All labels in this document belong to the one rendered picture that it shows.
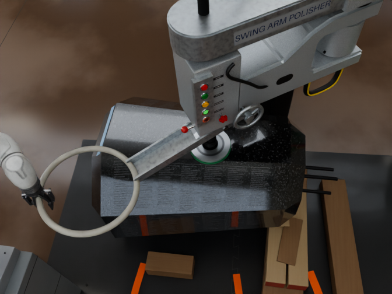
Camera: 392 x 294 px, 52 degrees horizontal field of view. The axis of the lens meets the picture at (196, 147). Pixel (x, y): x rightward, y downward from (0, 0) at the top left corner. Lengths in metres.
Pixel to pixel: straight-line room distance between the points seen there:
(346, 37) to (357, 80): 1.84
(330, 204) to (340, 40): 1.32
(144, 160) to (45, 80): 2.07
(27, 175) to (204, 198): 0.89
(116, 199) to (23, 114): 1.71
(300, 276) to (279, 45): 1.40
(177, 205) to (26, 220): 1.37
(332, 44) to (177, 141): 0.84
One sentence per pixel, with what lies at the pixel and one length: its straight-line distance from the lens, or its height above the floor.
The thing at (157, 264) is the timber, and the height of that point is 0.13.
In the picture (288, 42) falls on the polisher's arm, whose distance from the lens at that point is 1.72.
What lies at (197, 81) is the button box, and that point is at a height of 1.56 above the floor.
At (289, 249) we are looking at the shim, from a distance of 2.57.
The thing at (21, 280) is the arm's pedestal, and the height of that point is 0.80.
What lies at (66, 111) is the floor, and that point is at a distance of 3.59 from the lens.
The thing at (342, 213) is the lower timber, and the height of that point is 0.11.
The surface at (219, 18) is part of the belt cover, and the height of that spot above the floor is 1.74.
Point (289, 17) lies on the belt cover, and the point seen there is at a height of 1.68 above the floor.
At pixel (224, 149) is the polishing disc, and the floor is 0.89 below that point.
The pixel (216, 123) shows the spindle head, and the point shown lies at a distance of 1.75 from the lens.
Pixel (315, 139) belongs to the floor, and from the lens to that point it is 3.25.
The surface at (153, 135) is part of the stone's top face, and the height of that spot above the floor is 0.87.
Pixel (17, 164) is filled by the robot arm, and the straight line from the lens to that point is 1.76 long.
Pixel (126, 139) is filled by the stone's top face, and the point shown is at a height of 0.87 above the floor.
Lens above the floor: 2.66
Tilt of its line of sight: 58 degrees down
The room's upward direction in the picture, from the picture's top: 6 degrees counter-clockwise
